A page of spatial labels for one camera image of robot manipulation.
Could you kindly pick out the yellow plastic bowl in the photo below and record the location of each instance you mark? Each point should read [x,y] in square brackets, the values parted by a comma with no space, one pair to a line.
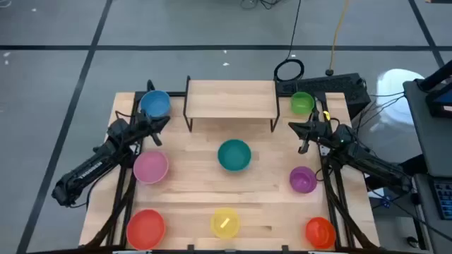
[225,231]

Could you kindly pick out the orange plastic bowl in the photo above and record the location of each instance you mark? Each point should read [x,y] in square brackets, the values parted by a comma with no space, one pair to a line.
[320,233]

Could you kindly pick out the black keyboard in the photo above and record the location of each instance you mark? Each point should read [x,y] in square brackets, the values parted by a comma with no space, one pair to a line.
[444,197]

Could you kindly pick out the grey equipment cart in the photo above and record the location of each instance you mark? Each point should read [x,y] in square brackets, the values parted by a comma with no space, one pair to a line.
[434,141]

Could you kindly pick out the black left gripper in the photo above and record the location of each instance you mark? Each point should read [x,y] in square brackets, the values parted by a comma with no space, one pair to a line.
[144,127]

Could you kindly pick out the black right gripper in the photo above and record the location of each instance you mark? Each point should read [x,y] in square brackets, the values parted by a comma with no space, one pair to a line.
[321,132]

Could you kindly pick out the blue plastic bowl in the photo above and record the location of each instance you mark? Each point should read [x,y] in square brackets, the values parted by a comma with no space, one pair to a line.
[155,104]

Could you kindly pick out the pink plastic bowl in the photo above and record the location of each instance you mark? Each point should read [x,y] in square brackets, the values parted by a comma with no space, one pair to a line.
[150,167]

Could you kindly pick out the green plastic bowl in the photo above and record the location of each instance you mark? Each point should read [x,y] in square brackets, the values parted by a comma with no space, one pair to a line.
[302,103]

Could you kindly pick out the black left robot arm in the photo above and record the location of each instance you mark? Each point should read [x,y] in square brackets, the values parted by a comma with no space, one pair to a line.
[84,174]

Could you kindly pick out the black computer mouse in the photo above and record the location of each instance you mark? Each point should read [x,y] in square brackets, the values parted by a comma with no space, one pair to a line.
[412,242]

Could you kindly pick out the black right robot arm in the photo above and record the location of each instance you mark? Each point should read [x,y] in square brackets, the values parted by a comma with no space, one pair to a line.
[370,162]

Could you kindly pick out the teal plastic bowl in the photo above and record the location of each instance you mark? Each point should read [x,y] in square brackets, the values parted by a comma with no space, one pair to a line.
[234,155]

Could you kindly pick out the purple plastic bowl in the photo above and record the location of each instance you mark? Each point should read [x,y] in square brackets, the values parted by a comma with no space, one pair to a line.
[303,180]

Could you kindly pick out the wooden shelf with black legs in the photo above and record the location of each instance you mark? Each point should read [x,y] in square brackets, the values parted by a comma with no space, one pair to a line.
[231,98]

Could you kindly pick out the large red plastic bowl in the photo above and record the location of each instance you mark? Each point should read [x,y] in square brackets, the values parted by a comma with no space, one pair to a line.
[145,229]

